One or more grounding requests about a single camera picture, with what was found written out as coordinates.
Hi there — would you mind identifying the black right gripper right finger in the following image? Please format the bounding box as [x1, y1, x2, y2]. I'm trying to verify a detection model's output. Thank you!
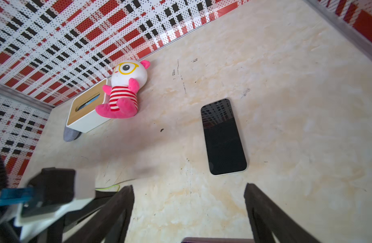
[244, 183, 319, 243]

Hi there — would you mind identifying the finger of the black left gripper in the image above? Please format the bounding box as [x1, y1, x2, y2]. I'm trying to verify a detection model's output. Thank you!
[46, 191, 116, 243]

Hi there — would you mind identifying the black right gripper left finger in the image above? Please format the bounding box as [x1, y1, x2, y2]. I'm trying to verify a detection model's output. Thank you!
[66, 185, 134, 243]

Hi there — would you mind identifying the white-edged smartphone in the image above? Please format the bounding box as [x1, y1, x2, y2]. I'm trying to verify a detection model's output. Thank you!
[200, 98, 248, 176]

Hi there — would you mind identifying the purple-edged smartphone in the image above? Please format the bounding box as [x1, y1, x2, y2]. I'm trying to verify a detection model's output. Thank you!
[182, 237, 255, 243]

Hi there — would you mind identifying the grey oval pad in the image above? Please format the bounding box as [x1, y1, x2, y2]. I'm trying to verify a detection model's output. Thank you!
[63, 127, 81, 142]

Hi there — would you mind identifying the pink owl plush toy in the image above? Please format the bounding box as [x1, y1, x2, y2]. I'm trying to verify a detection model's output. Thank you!
[95, 60, 150, 119]

